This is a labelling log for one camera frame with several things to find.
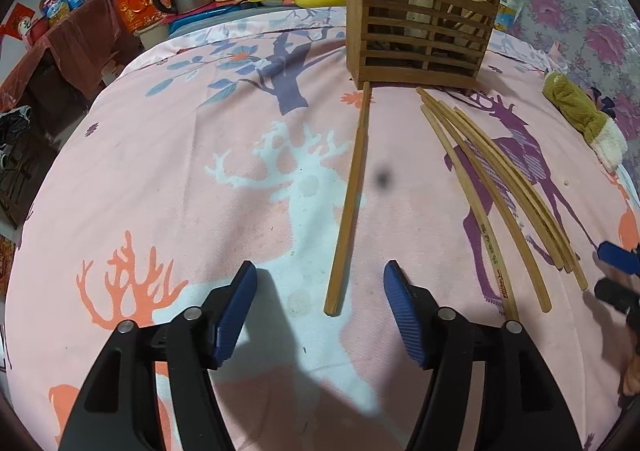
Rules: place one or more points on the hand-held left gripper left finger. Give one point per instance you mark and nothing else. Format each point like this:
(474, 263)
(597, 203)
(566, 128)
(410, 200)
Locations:
(235, 311)

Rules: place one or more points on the pile of dark clothes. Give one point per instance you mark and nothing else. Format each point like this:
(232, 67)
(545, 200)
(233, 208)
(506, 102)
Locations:
(12, 126)

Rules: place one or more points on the dark purple cloth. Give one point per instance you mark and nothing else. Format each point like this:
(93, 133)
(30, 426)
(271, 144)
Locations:
(604, 100)

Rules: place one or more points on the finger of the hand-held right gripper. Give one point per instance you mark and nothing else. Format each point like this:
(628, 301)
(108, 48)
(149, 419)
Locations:
(617, 296)
(620, 256)

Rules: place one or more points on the person's right hand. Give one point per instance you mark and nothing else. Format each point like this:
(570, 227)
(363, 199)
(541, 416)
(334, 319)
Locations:
(631, 366)

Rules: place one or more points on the wooden chopstick with print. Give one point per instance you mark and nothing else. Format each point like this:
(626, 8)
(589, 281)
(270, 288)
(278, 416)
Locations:
(492, 256)

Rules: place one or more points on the red gift box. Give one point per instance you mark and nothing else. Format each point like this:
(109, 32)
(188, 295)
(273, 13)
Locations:
(140, 8)

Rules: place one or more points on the large yellow oil jug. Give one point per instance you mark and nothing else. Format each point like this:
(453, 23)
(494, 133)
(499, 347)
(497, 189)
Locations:
(54, 6)

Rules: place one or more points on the olive plush slipper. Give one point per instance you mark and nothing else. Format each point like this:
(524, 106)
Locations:
(575, 106)

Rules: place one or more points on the wooden slatted chopstick holder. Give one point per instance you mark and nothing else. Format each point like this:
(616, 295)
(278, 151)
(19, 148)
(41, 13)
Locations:
(415, 56)

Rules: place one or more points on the blue board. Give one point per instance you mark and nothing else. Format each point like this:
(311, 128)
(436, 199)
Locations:
(210, 13)

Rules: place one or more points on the wooden chair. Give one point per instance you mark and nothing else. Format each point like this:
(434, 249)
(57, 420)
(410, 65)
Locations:
(20, 181)

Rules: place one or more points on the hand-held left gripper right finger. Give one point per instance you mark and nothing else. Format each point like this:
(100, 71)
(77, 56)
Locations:
(407, 316)

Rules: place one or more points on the floral plastic sheet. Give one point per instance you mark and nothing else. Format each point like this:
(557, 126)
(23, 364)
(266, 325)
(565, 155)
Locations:
(590, 21)

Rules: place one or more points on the red diamond paper decoration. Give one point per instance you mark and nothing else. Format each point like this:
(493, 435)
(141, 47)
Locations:
(15, 21)

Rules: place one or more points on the white plastic bin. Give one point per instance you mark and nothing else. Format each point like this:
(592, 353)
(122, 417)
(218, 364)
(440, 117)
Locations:
(152, 36)

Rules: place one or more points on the table with red cloth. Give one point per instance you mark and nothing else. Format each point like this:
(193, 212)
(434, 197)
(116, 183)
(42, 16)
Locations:
(75, 46)

